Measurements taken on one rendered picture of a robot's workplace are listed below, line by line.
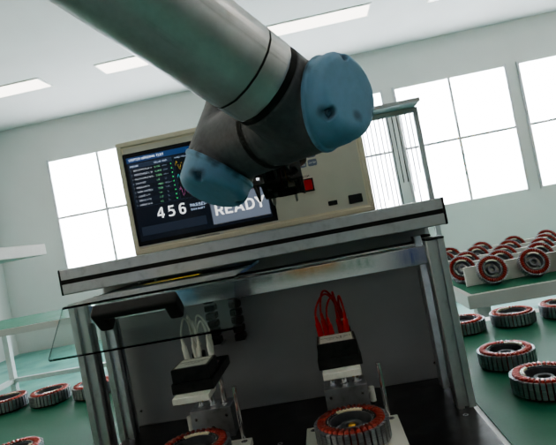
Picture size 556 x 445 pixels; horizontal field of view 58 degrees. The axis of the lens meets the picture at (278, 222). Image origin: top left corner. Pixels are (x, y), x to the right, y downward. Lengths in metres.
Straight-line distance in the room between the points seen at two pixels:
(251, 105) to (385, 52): 7.20
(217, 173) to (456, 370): 0.56
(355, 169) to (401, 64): 6.69
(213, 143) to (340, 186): 0.42
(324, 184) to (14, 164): 7.76
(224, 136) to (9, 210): 8.05
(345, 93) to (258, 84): 0.07
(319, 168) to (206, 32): 0.55
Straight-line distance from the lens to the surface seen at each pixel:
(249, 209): 0.90
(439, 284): 0.87
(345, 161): 0.90
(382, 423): 0.79
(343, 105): 0.41
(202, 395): 0.85
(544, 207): 7.79
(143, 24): 0.37
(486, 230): 7.52
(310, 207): 0.89
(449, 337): 0.89
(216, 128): 0.50
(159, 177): 0.94
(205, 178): 0.50
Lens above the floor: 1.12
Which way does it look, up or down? 1 degrees up
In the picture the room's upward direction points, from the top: 11 degrees counter-clockwise
